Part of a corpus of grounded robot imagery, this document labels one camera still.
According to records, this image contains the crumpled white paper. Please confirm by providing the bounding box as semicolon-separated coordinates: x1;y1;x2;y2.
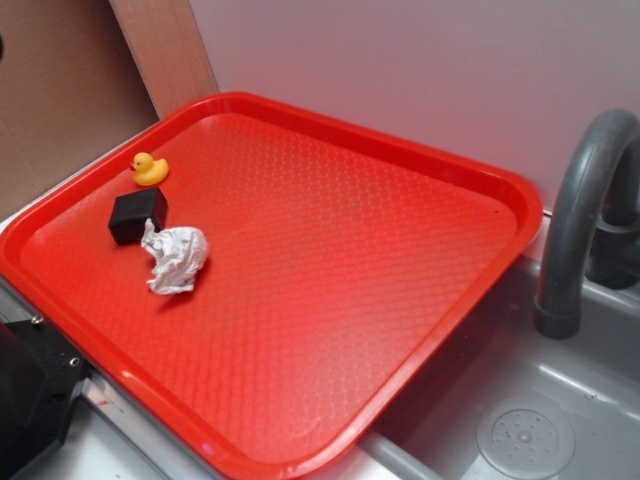
140;218;209;296

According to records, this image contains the red plastic tray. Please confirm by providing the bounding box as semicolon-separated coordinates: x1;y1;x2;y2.
1;93;543;479

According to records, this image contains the yellow rubber duck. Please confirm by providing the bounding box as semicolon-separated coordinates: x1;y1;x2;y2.
131;152;169;187

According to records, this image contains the black rectangular block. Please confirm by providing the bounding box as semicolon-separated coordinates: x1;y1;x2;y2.
108;187;168;245

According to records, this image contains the grey plastic sink basin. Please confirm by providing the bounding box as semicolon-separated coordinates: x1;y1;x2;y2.
361;259;639;479

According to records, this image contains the grey toy faucet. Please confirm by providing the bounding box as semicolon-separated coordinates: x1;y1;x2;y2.
534;109;639;339

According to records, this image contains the brown cardboard panel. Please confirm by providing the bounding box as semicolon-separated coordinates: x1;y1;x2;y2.
1;1;157;218

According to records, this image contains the wooden corner post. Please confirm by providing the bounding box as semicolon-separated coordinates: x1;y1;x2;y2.
110;0;219;119

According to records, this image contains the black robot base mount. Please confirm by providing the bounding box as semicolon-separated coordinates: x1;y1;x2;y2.
1;320;87;479

